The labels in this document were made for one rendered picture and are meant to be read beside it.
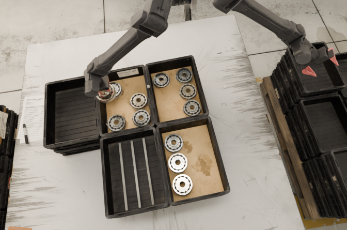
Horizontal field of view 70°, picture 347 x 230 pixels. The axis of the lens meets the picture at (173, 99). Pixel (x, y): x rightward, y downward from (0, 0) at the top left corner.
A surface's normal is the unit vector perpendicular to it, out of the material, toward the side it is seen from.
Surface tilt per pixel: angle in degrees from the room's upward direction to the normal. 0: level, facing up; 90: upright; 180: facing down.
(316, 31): 0
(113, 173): 0
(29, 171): 0
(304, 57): 72
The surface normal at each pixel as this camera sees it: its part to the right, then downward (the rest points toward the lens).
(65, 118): -0.05, -0.41
